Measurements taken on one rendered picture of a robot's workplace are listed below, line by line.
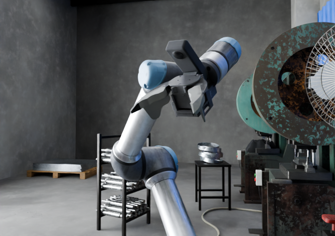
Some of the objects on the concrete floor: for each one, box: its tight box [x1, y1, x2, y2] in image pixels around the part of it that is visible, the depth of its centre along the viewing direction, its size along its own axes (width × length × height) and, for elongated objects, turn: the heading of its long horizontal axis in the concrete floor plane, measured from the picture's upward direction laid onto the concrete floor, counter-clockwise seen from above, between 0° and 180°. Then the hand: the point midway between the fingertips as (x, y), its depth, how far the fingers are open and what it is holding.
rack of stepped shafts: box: [96, 133, 151, 236], centre depth 298 cm, size 43×46×95 cm
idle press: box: [233, 72, 312, 204], centre depth 399 cm, size 153×99×174 cm
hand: (157, 110), depth 54 cm, fingers open, 14 cm apart
